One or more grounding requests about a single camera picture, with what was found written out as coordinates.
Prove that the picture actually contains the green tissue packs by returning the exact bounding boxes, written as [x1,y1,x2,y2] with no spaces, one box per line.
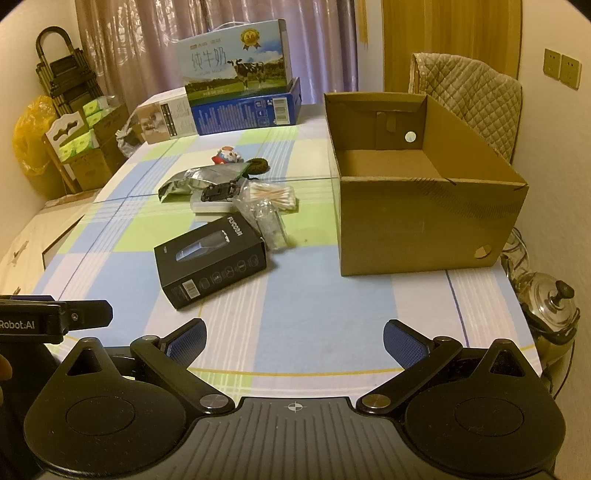
[82,97,116,127]

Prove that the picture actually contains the small brown cardboard box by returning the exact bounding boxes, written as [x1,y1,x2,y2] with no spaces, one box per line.
[95,102,131,160]

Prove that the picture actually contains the cow print milk carton box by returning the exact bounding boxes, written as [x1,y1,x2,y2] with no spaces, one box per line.
[178,19,293,100]

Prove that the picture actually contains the translucent plastic cup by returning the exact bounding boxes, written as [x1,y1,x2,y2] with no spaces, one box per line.
[233,196,289,252]

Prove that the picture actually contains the wooden door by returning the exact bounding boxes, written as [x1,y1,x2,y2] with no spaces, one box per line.
[383,0,522,93]

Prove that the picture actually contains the crumpled grey plastic bag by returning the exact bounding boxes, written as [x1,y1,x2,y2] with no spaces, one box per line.
[115,113,146,158]

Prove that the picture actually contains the large brown cardboard box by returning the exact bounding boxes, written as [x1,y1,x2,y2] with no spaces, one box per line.
[69,147,125,191]

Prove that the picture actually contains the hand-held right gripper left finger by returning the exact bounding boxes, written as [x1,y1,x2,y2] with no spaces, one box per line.
[55,318,232,414]

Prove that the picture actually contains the steel kettle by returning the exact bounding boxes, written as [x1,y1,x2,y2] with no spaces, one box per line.
[515,272,581,344]

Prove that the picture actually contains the yellow plastic bag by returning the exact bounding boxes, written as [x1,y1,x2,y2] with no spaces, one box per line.
[13,95,58,201]

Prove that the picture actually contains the blue printed box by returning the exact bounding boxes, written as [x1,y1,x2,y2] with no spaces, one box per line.
[190,78,303,136]

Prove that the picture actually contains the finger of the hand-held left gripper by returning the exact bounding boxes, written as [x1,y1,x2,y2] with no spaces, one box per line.
[58,301,114,330]
[0,295,54,306]

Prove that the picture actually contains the black folding cart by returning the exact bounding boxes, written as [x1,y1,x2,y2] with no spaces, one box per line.
[34,26,109,121]

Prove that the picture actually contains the black product box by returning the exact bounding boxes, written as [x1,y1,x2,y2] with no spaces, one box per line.
[154,215,269,309]

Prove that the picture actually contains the bag of cotton swabs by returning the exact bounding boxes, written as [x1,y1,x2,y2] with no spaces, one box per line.
[245,181,298,213]

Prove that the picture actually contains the chair with quilted cover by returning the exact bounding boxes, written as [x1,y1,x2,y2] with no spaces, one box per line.
[410,52,523,164]

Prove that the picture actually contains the person's left hand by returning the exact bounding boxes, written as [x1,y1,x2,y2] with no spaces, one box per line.
[0,355,13,407]

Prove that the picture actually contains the beige product box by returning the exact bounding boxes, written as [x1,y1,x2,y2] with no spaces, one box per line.
[134,90,197,145]

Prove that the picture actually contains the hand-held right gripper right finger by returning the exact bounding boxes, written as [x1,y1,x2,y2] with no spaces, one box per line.
[358,318,539,415]

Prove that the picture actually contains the red cartoon toy figure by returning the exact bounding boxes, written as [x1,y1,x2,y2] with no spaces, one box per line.
[211,147,243,165]

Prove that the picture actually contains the silver foil bag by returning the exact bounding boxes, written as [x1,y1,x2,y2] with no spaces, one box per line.
[158,165,247,203]

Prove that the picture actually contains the pink curtain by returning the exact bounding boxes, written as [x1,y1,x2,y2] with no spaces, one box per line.
[76,0,358,112]

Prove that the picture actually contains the white box of green packs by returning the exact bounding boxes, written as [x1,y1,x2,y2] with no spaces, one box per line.
[42,111,99,178]

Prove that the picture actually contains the flat cardboard sheet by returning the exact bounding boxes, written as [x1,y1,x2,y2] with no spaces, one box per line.
[0,196,100,278]

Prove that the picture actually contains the small black device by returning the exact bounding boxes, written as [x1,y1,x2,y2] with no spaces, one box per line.
[202,181,243,202]

